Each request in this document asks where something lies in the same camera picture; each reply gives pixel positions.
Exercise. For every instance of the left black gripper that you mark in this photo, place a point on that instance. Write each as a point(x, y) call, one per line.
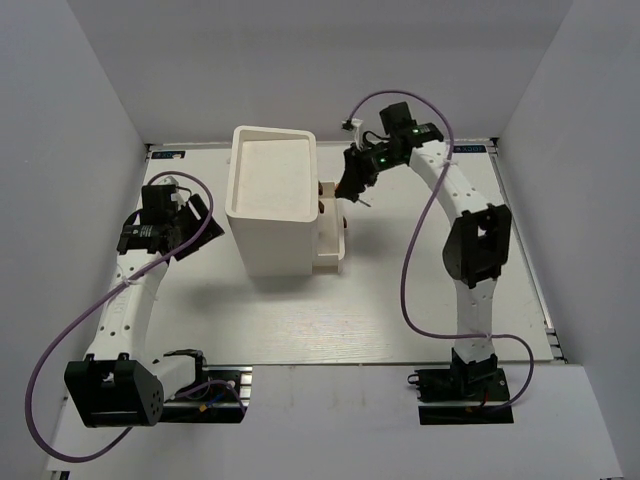
point(211, 231)

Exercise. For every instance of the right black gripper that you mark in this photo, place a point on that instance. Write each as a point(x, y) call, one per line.
point(354, 180)

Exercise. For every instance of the white bottom drawer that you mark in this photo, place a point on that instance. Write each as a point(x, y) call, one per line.
point(331, 226)

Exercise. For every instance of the white drawer cabinet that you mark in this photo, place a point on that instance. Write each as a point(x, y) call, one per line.
point(272, 200)

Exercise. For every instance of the green orange stubby screwdriver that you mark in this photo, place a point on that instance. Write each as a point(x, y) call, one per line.
point(364, 202)

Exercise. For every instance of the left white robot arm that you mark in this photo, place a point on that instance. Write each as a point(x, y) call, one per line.
point(117, 384)

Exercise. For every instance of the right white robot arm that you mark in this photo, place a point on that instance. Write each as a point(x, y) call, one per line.
point(477, 246)

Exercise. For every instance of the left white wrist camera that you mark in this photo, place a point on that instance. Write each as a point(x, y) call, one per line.
point(173, 187)

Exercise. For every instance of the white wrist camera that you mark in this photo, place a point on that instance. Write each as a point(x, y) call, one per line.
point(354, 126)
point(173, 187)

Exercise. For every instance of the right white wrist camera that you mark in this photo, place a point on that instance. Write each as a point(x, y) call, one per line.
point(354, 126)

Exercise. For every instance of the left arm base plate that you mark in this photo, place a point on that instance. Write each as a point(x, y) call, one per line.
point(223, 401)

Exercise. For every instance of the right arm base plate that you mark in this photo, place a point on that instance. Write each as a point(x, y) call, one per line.
point(440, 404)

